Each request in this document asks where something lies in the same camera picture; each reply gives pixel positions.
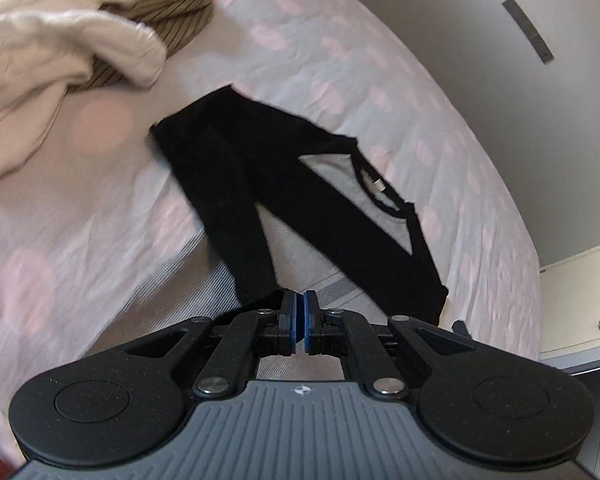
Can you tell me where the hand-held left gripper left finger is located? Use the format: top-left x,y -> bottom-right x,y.
115,290 -> 305,399

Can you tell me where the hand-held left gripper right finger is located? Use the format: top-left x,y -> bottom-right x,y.
304,289 -> 486,400

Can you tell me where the grey and black raglan shirt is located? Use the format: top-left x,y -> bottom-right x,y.
149,85 -> 451,383

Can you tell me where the cream wardrobe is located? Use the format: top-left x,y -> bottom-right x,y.
539,240 -> 600,361

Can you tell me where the polka dot bed sheet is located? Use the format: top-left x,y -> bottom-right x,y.
0,0 -> 543,461

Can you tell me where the beige striped garment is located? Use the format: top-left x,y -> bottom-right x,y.
67,0 -> 216,93

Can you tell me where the white crinkle shirt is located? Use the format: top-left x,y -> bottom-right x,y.
0,0 -> 168,88

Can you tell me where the grey wall switch panel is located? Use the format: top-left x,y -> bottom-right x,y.
501,0 -> 554,66

